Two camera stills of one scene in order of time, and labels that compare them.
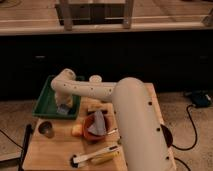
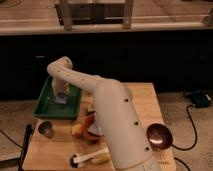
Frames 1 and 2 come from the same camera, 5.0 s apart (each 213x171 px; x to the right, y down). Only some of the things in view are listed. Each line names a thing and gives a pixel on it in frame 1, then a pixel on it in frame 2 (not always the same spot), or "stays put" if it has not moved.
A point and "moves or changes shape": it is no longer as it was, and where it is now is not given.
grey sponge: (62, 109) moves or changes shape
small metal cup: (46, 128) stays put
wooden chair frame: (72, 14) stays put
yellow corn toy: (103, 158) stays put
